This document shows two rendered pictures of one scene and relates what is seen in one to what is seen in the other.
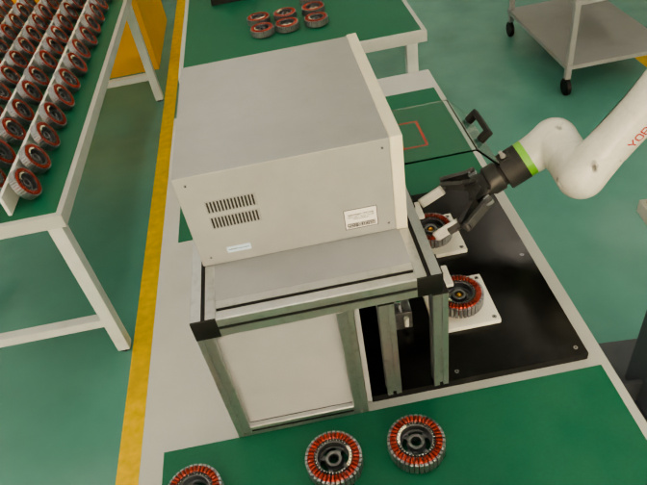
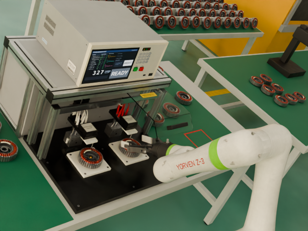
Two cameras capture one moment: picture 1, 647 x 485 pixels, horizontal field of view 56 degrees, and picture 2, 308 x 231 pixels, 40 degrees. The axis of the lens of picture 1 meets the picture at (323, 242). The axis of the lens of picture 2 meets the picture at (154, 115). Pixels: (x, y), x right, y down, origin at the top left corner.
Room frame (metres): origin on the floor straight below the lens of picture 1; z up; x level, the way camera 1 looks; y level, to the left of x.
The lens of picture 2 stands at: (-0.14, -1.33, 2.08)
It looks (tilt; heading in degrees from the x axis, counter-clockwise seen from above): 32 degrees down; 37
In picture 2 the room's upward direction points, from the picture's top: 25 degrees clockwise
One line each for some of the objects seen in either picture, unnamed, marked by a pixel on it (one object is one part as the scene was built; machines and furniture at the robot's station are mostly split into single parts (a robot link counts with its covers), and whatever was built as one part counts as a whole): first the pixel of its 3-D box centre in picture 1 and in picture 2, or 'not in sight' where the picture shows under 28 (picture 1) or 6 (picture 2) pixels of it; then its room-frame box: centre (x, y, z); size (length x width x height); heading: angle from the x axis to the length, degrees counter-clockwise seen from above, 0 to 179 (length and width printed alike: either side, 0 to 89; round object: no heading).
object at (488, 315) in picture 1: (458, 303); (89, 162); (0.93, -0.29, 0.78); 0.15 x 0.15 x 0.01; 1
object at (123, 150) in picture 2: (430, 230); (130, 147); (1.17, -0.28, 0.80); 0.11 x 0.11 x 0.04
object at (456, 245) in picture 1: (430, 237); (129, 151); (1.17, -0.28, 0.78); 0.15 x 0.15 x 0.01; 1
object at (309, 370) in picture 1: (290, 373); (13, 91); (0.72, 0.11, 0.91); 0.28 x 0.03 x 0.32; 91
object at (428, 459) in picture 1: (416, 443); (3, 150); (0.61, -0.11, 0.77); 0.11 x 0.11 x 0.04
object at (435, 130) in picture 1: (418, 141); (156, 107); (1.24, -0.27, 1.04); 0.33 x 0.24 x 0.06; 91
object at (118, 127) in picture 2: not in sight; (113, 129); (1.17, -0.14, 0.80); 0.07 x 0.05 x 0.06; 1
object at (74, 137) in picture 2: (398, 309); (74, 137); (0.93, -0.14, 0.80); 0.07 x 0.05 x 0.06; 1
